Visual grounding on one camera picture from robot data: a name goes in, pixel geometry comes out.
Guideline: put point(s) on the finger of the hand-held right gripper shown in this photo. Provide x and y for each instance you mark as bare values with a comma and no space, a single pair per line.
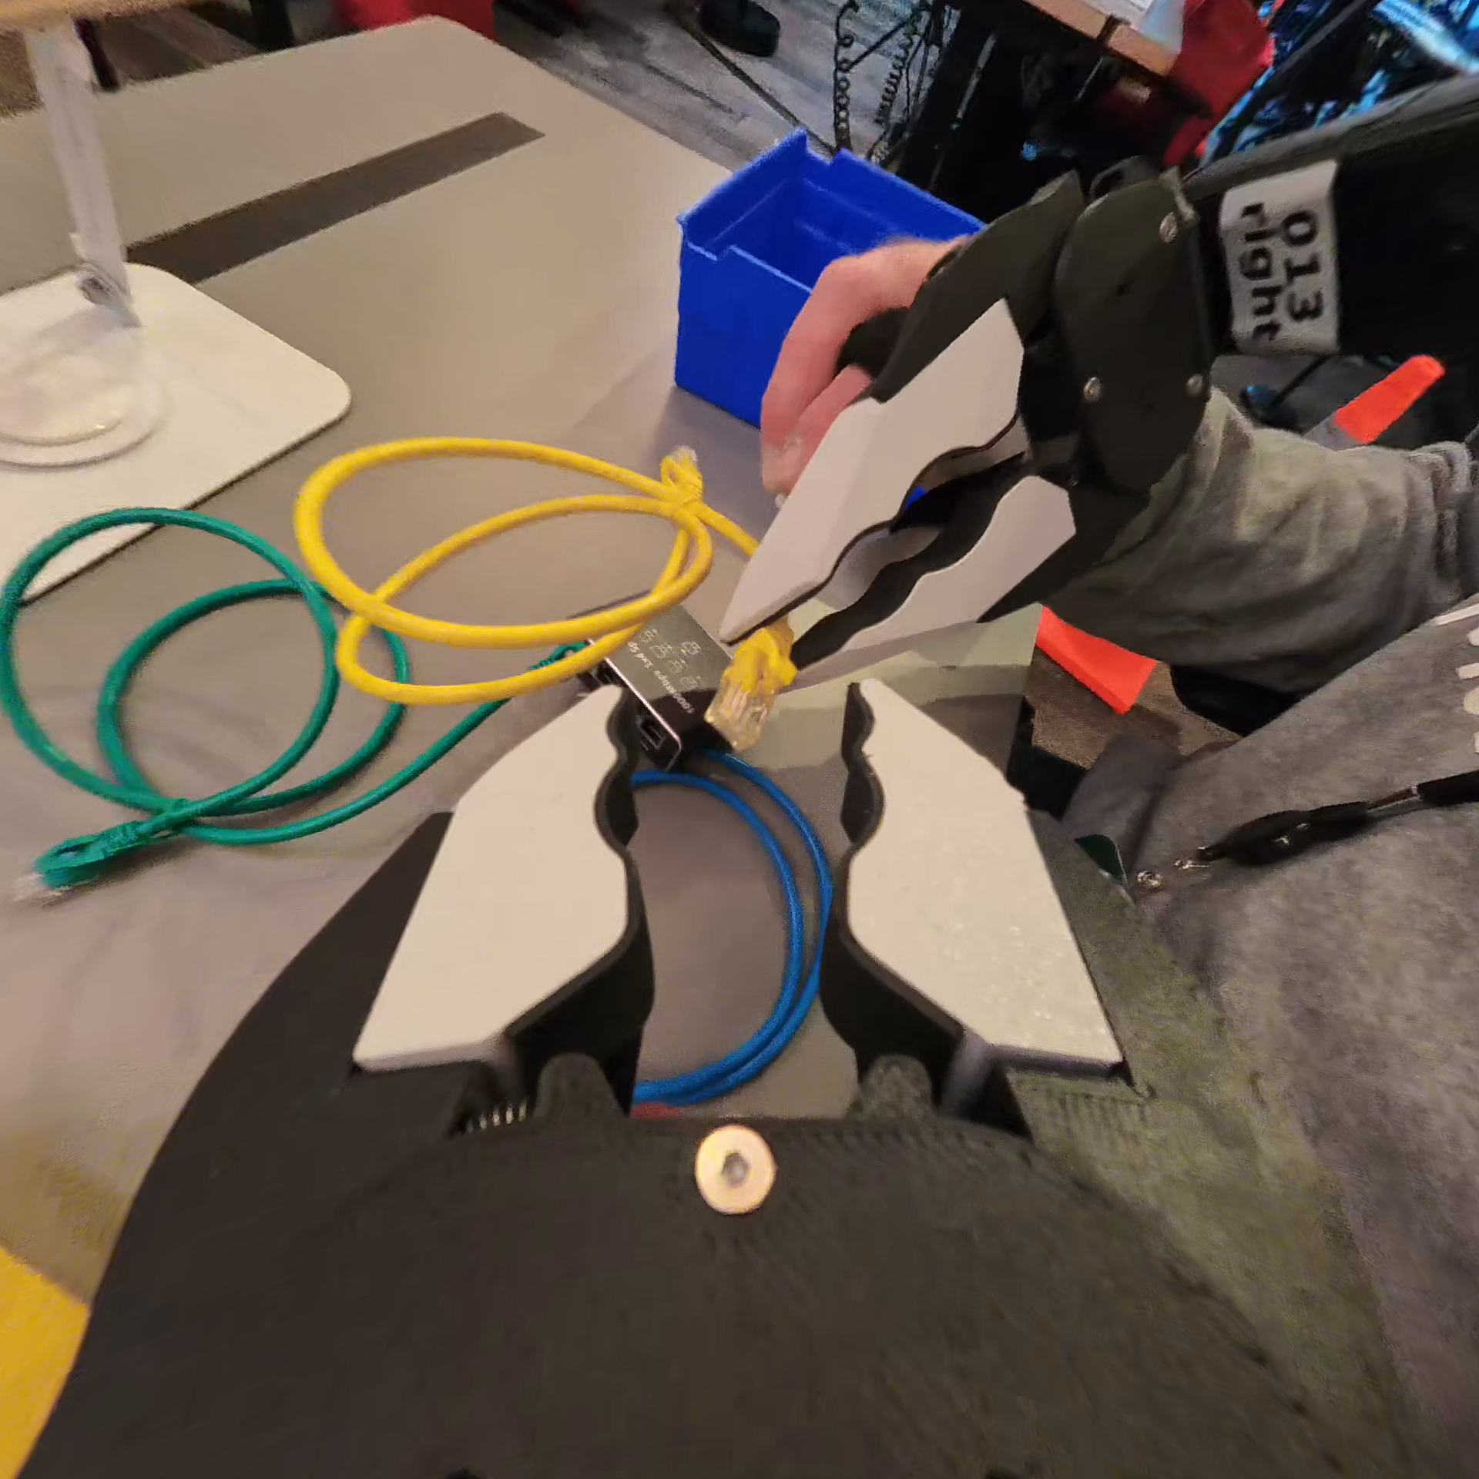
982,554
875,463

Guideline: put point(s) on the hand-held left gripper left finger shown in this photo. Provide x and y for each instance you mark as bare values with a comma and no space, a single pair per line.
519,901

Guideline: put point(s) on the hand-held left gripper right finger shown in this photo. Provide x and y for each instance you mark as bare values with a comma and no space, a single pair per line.
959,915

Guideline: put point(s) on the black network switch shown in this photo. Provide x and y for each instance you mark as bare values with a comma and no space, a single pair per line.
670,670

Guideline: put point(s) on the person's right forearm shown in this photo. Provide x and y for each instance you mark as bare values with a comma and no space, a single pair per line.
1293,544

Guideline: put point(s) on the person's right hand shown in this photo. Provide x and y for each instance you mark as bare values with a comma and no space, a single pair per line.
809,349

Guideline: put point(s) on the orange cone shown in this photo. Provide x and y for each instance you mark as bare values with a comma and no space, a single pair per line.
1095,664

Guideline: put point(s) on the blue plastic bin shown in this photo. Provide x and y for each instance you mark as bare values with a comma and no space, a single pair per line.
740,314

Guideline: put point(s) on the person's grey sweatshirt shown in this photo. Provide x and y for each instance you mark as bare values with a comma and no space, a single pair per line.
1329,1041

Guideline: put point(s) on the yellow plastic bin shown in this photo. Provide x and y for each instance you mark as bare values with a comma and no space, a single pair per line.
35,1364

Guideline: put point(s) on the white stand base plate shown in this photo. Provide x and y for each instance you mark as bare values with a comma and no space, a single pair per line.
231,382

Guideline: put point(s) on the clear stand post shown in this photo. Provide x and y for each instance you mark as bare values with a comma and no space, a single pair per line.
81,175

